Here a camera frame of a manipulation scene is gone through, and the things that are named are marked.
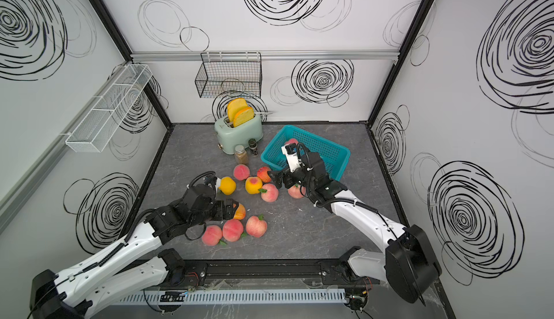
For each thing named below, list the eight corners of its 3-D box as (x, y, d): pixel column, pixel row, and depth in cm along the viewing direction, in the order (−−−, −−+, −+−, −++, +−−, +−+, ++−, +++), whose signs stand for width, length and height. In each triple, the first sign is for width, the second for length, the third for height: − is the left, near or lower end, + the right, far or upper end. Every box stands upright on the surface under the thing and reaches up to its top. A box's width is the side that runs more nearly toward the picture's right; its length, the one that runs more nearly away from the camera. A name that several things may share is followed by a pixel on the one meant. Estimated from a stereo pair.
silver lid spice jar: (237, 165, 104) (233, 153, 96) (238, 157, 108) (235, 144, 100) (247, 165, 104) (245, 153, 97) (248, 157, 108) (246, 144, 100)
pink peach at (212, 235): (205, 247, 81) (200, 242, 76) (208, 231, 85) (204, 225, 80) (221, 247, 81) (217, 242, 76) (224, 231, 85) (220, 225, 80)
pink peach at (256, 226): (246, 238, 83) (244, 233, 78) (248, 220, 87) (246, 214, 82) (266, 238, 83) (266, 233, 78) (267, 220, 87) (266, 214, 82)
